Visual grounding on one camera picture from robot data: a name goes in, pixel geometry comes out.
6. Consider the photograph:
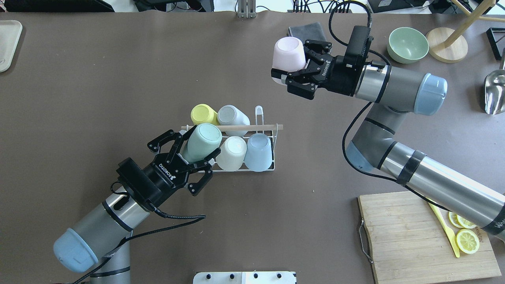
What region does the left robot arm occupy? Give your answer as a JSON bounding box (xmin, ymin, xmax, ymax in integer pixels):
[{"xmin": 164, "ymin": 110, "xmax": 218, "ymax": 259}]
[{"xmin": 53, "ymin": 124, "xmax": 222, "ymax": 284}]

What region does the white wire cup holder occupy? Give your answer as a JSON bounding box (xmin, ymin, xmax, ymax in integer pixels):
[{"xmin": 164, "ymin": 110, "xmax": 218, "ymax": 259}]
[{"xmin": 182, "ymin": 104, "xmax": 283, "ymax": 172}]

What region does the wooden mug tree stand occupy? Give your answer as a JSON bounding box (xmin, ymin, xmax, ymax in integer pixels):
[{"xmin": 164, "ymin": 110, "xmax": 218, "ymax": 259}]
[{"xmin": 426, "ymin": 0, "xmax": 504, "ymax": 63}]

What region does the pink cup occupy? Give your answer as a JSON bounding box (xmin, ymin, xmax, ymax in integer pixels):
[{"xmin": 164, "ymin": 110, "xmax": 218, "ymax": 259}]
[{"xmin": 272, "ymin": 37, "xmax": 307, "ymax": 72}]

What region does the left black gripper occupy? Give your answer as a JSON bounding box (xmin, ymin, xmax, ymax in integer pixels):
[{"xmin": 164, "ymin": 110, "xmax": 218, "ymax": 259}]
[{"xmin": 140, "ymin": 129, "xmax": 221, "ymax": 202}]

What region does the grey folded cloth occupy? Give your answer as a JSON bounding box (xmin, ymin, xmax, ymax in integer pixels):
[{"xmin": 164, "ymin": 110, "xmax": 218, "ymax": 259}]
[{"xmin": 288, "ymin": 22, "xmax": 327, "ymax": 43}]

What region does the yellow plastic knife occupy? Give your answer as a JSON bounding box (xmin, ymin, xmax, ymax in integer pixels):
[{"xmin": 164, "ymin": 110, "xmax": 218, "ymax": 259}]
[{"xmin": 428, "ymin": 203, "xmax": 460, "ymax": 258}]

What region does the wine glass rack tray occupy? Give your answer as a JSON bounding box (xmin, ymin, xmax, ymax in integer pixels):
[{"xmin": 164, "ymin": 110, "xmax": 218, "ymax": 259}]
[{"xmin": 486, "ymin": 27, "xmax": 505, "ymax": 60}]

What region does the metal scoop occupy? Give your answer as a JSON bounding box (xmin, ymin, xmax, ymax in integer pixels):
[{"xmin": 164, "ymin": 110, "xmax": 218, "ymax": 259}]
[{"xmin": 484, "ymin": 51, "xmax": 505, "ymax": 115}]

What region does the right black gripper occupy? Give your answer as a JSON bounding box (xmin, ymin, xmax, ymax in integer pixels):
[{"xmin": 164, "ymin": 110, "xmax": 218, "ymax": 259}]
[{"xmin": 286, "ymin": 40, "xmax": 364, "ymax": 99}]

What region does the cream tray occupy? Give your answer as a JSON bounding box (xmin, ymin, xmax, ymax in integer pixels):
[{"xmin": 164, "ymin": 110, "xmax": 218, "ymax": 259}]
[{"xmin": 0, "ymin": 20, "xmax": 23, "ymax": 72}]

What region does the grey cup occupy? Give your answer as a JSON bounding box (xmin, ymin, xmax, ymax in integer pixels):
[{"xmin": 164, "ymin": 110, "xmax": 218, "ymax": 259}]
[{"xmin": 217, "ymin": 105, "xmax": 250, "ymax": 125}]

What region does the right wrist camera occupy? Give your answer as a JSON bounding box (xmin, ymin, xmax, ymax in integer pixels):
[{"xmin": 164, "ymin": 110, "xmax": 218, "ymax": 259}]
[{"xmin": 343, "ymin": 26, "xmax": 373, "ymax": 67}]

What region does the yellow cup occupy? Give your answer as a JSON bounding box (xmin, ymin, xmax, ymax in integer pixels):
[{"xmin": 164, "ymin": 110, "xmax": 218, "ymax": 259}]
[{"xmin": 191, "ymin": 104, "xmax": 220, "ymax": 125}]

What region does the aluminium frame post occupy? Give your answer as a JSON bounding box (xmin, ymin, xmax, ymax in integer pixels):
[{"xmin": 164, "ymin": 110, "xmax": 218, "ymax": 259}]
[{"xmin": 237, "ymin": 0, "xmax": 257, "ymax": 19}]

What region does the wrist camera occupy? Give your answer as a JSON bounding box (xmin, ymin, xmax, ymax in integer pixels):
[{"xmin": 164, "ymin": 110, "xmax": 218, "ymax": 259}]
[
  {"xmin": 343, "ymin": 26, "xmax": 373, "ymax": 67},
  {"xmin": 116, "ymin": 157, "xmax": 158, "ymax": 211}
]

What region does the wooden cutting board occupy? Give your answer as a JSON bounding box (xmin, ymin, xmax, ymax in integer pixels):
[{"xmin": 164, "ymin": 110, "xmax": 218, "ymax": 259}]
[{"xmin": 358, "ymin": 192, "xmax": 501, "ymax": 284}]

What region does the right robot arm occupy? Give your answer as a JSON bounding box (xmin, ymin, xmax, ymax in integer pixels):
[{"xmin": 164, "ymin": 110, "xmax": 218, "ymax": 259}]
[{"xmin": 281, "ymin": 40, "xmax": 504, "ymax": 239}]

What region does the mint green bowl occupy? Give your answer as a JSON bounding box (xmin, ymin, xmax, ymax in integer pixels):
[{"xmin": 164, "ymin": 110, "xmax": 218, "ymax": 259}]
[{"xmin": 387, "ymin": 27, "xmax": 429, "ymax": 64}]

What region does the light blue cup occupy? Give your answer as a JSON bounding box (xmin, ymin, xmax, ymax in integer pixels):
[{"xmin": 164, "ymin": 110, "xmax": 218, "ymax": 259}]
[{"xmin": 245, "ymin": 133, "xmax": 272, "ymax": 172}]

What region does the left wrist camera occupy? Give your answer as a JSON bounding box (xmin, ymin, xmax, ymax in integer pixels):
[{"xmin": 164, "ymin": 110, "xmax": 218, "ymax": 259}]
[{"xmin": 116, "ymin": 157, "xmax": 158, "ymax": 211}]

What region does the white mounting plate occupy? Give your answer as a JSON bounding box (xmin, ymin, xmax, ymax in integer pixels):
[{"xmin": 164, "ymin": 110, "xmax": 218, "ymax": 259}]
[{"xmin": 193, "ymin": 271, "xmax": 297, "ymax": 284}]

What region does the cream white cup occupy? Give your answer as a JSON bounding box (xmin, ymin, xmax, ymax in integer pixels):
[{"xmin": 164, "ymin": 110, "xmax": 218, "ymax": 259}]
[{"xmin": 216, "ymin": 136, "xmax": 247, "ymax": 172}]

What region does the mint green cup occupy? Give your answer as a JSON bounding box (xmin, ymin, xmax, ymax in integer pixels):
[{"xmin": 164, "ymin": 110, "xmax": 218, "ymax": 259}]
[{"xmin": 182, "ymin": 123, "xmax": 222, "ymax": 163}]

